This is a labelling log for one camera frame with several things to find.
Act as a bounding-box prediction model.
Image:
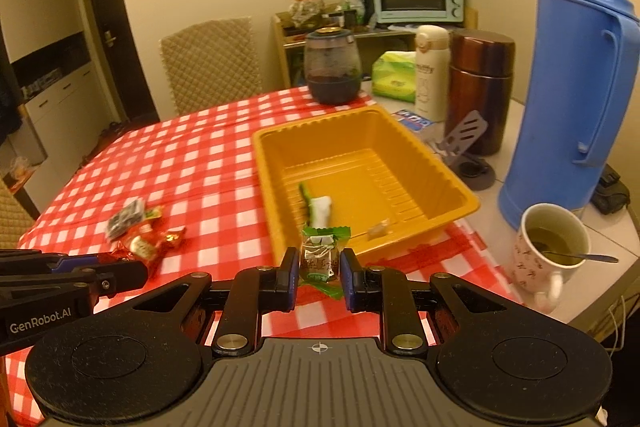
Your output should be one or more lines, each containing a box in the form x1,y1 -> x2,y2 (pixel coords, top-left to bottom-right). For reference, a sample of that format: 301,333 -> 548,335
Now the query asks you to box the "red snack packet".
112,221 -> 166,267

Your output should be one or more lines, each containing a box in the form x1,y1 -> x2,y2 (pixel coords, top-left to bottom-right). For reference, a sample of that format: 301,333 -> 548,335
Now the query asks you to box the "green candy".
299,225 -> 352,300

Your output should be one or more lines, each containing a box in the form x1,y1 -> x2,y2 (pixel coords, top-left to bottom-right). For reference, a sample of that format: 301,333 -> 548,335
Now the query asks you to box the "grey black snack packet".
105,198 -> 145,242

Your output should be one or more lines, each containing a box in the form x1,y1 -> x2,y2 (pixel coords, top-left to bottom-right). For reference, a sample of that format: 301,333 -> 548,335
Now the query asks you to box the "white silver foil pouch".
298,183 -> 332,229

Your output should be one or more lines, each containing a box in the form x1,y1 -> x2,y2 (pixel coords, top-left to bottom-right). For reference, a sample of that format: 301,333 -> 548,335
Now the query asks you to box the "red candy pile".
158,227 -> 186,251

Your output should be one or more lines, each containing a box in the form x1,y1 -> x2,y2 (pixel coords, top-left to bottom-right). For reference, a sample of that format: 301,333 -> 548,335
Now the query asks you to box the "quilted beige side chair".
0,181 -> 34,249

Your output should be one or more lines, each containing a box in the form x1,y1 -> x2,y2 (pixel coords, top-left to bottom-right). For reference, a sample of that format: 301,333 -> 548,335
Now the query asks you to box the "yellow plastic basket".
252,105 -> 480,263

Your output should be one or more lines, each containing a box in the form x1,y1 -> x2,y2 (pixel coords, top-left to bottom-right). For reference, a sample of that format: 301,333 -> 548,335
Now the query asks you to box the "grey phone stand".
435,110 -> 496,192

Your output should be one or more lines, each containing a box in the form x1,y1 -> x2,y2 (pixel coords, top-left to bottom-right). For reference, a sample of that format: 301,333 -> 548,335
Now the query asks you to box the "metal spoon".
533,242 -> 620,265

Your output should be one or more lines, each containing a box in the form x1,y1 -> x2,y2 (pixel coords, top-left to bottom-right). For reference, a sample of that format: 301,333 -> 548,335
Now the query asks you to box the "white cabinet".
1,0 -> 112,213

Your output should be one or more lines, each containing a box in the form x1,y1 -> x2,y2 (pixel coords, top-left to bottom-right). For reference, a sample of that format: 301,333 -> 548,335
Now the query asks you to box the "patterned white mug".
512,202 -> 591,313

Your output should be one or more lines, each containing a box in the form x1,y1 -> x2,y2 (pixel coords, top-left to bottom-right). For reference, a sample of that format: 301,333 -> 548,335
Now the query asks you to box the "green tissue pack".
371,51 -> 416,103

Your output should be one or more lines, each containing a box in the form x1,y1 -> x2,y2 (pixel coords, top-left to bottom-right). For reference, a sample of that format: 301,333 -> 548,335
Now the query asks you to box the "dark glass jar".
304,26 -> 362,106

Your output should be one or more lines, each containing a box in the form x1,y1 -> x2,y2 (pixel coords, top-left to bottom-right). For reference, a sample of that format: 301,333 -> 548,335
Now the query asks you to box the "quilted beige chair back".
160,16 -> 262,116

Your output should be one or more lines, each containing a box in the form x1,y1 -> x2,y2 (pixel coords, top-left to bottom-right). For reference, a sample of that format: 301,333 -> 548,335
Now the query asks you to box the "brown thermos flask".
445,28 -> 515,156

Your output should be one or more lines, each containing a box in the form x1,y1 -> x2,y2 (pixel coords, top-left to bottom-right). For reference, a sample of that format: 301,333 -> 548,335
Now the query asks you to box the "wooden side shelf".
269,5 -> 478,89

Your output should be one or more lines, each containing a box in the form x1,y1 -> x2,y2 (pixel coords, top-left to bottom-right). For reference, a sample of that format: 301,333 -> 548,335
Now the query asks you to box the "white miffy bottle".
416,25 -> 450,122

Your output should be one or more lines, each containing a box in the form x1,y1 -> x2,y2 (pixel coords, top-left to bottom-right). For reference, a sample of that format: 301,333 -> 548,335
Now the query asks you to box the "blue thermos jug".
498,0 -> 639,228

